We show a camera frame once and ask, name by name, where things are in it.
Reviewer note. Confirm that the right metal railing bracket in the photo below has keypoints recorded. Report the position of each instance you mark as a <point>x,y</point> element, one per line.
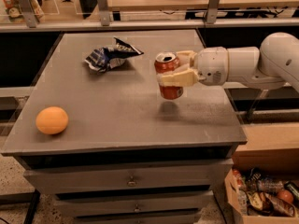
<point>212,11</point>

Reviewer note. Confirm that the colourful snack box background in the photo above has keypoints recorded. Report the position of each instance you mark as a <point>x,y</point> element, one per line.
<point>10,10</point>

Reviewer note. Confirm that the wooden background table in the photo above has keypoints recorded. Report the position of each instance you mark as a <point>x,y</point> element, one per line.
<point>179,10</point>

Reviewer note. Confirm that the drawer knob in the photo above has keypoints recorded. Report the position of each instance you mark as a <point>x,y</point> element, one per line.
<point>131,182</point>
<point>137,208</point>

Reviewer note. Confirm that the crumpled blue chip bag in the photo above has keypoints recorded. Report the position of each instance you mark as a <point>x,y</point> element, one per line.
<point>107,58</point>

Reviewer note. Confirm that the left metal railing bracket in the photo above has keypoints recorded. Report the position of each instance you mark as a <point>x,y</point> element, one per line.
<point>28,13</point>

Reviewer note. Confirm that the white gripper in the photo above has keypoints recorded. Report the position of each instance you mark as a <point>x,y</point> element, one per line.
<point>212,65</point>

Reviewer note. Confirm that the grey drawer cabinet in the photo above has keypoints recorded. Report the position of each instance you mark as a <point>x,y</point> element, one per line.
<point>120,126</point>

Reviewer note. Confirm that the red coke can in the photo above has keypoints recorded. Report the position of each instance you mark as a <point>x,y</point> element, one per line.
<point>165,62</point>

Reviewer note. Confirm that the orange fruit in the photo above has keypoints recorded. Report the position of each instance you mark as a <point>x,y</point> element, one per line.
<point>52,120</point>

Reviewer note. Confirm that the metal railing bracket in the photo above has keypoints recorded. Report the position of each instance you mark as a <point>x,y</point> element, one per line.
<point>28,13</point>
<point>212,11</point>
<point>103,12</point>

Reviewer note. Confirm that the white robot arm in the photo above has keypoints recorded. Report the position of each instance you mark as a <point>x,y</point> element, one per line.
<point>268,67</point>

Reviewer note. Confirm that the top drawer knob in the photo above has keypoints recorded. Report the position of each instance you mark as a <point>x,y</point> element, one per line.
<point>131,182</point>

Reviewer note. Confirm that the middle metal railing bracket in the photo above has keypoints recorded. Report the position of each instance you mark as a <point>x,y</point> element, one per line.
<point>103,12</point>

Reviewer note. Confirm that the cardboard box of snacks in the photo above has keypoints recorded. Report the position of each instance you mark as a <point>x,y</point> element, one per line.
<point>259,196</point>

